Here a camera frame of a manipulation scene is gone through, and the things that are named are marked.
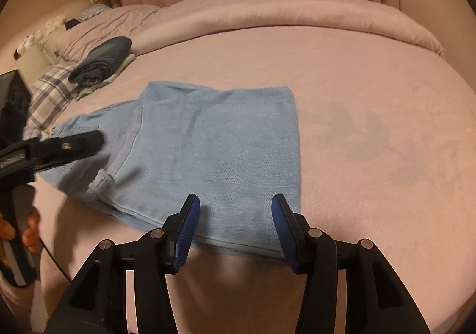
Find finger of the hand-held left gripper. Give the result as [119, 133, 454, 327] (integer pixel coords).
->
[29, 129, 105, 171]

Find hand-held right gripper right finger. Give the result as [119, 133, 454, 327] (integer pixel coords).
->
[271, 193, 433, 334]

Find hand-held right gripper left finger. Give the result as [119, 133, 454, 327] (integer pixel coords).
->
[44, 193, 201, 334]

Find light blue denim pants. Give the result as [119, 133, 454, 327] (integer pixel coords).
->
[40, 81, 303, 261]

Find person's left hand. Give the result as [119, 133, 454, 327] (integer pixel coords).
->
[0, 207, 42, 268]

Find plaid pillow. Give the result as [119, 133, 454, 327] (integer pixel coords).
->
[27, 62, 80, 132]

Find folded light green garment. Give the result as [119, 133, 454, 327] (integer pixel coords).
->
[75, 54, 137, 101]

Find cream pillow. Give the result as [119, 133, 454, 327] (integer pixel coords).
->
[36, 29, 72, 61]

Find white plush toys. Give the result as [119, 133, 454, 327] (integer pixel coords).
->
[14, 16, 67, 59]

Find folded dark blue jeans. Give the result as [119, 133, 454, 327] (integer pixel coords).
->
[68, 36, 133, 85]

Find pink pillow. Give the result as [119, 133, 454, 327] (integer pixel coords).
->
[55, 4, 162, 61]

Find blue checked cloth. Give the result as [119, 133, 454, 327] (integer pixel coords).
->
[66, 3, 112, 29]

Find pink duvet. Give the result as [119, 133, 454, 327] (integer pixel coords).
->
[132, 0, 446, 58]

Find black cable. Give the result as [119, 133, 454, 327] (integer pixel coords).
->
[37, 239, 72, 283]

